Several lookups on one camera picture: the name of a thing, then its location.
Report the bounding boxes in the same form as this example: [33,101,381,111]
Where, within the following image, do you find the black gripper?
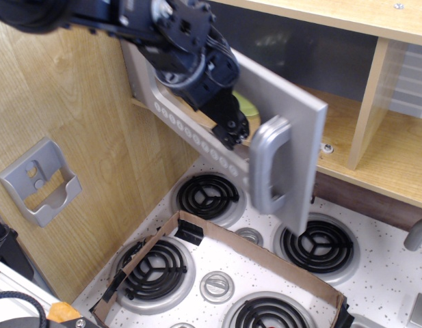
[199,89,250,150]

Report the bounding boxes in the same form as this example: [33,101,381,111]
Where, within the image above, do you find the silver microwave door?
[121,42,328,235]

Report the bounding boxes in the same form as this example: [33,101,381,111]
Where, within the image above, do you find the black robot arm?
[0,1,250,150]

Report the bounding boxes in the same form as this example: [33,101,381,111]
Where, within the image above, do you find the green toy plate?
[233,91,259,118]

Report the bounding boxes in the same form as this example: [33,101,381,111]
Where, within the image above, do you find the back left black burner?
[170,172,247,228]

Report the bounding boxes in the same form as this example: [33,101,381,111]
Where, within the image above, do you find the black burner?
[170,172,247,228]
[117,236,196,315]
[272,213,360,286]
[222,291,317,328]

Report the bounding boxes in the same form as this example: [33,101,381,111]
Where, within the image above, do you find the white door latch clip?
[320,143,334,154]

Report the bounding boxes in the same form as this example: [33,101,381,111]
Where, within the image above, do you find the back grey stove knob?
[235,228,263,246]

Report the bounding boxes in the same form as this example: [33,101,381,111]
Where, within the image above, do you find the grey stove knob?
[200,271,235,304]
[235,228,263,246]

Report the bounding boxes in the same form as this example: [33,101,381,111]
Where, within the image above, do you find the wooden toy kitchen shelf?
[211,1,422,208]

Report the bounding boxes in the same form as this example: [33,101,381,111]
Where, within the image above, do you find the back right black burner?
[272,213,360,286]

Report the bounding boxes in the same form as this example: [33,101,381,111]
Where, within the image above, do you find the brown cardboard barrier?
[90,211,354,327]

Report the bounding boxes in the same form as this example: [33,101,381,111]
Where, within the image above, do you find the front grey stove knob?
[200,271,235,304]

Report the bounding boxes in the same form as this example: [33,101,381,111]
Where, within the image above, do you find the front left black burner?
[117,236,196,315]

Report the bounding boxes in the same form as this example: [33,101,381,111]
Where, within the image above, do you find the front right black burner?
[222,291,317,328]

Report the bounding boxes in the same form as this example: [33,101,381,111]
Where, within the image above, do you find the grey faucet pipe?
[404,219,422,251]

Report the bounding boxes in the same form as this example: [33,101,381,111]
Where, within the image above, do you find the orange object bottom left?
[47,302,81,323]

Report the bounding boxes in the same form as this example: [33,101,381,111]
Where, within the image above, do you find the black device left edge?
[0,222,34,281]

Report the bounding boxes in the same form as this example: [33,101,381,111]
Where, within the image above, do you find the grey wall phone holder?
[0,137,82,228]

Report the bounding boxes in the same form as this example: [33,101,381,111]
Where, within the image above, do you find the black braided cable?
[0,291,53,328]

